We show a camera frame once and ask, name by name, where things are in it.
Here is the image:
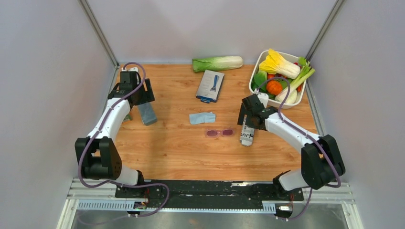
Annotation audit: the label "grey glasses case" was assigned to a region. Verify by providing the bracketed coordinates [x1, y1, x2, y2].
[137, 103, 157, 126]

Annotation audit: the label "newspaper print pouch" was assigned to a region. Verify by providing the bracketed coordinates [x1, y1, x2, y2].
[239, 116, 255, 147]

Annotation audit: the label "pink transparent sunglasses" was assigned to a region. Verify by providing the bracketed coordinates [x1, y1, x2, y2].
[205, 128, 234, 138]

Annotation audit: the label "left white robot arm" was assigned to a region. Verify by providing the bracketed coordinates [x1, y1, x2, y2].
[75, 67, 157, 198]

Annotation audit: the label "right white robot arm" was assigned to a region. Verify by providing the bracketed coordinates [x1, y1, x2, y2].
[238, 94, 346, 200]

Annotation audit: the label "orange green carton box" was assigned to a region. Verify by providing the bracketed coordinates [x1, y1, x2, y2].
[122, 114, 132, 123]

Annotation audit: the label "small orange pumpkin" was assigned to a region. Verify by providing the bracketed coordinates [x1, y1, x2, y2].
[266, 80, 283, 95]

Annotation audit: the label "green leafy vegetable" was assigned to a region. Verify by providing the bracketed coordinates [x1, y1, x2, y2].
[251, 70, 267, 93]

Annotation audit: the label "white rectangular tray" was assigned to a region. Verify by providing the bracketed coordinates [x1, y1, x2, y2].
[249, 50, 307, 109]

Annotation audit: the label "grey razor package box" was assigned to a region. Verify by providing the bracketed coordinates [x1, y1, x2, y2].
[195, 70, 225, 104]

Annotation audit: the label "yellow white bok choy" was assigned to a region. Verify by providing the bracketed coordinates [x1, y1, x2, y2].
[259, 49, 300, 79]

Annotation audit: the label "green white napa cabbage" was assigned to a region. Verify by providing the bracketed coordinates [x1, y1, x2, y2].
[192, 56, 244, 73]

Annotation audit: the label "green white leek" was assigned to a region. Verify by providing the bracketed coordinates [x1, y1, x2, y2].
[275, 57, 315, 104]

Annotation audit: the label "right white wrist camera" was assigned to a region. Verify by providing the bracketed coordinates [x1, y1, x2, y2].
[254, 90, 269, 108]

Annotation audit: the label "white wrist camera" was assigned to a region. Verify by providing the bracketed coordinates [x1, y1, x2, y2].
[121, 66, 139, 73]
[254, 90, 269, 108]

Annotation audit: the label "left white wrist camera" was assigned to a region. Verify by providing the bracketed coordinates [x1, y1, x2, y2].
[121, 66, 139, 73]

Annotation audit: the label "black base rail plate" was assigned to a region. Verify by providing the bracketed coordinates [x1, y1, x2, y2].
[115, 180, 304, 210]

